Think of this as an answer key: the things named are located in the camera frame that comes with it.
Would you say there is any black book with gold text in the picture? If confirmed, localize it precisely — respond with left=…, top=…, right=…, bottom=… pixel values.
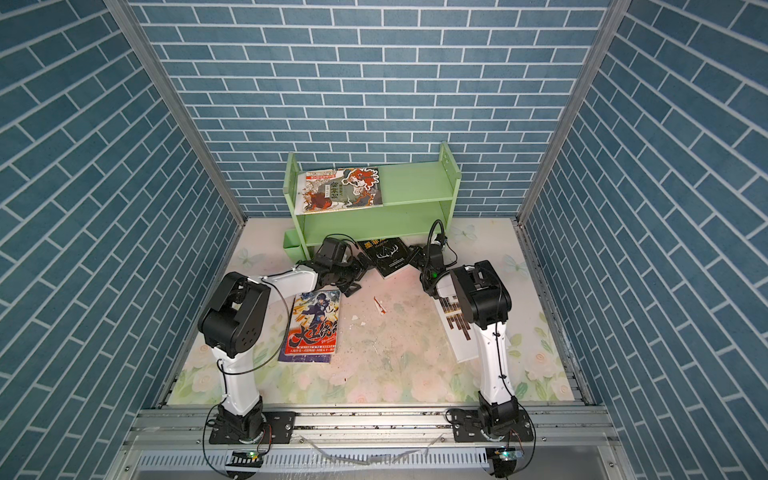
left=358, top=238, right=424, bottom=279

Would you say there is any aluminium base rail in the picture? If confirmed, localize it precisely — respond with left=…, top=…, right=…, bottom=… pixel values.
left=122, top=403, right=619, bottom=451

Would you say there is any red blue manga book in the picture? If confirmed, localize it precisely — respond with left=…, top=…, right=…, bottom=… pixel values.
left=284, top=289, right=341, bottom=347

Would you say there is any small green side box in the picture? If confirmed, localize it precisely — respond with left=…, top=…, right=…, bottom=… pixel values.
left=283, top=229, right=306, bottom=263

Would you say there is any dark purple book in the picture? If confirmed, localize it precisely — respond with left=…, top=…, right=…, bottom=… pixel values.
left=278, top=342, right=336, bottom=363

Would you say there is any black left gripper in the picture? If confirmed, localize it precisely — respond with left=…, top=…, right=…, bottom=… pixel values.
left=329, top=250, right=377, bottom=295

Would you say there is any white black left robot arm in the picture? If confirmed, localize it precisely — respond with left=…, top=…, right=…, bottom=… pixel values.
left=198, top=234, right=374, bottom=418

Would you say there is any white book with brown bars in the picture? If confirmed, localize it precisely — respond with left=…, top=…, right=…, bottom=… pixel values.
left=434, top=275, right=479, bottom=363

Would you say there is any small red paper scrap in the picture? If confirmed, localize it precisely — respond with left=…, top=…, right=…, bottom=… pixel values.
left=373, top=297, right=387, bottom=315

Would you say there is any green red illustrated comic book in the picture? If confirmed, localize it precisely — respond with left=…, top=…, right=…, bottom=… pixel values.
left=295, top=167, right=383, bottom=215

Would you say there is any green wooden two-tier shelf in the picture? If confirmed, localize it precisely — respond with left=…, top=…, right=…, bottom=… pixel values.
left=283, top=142, right=462, bottom=259

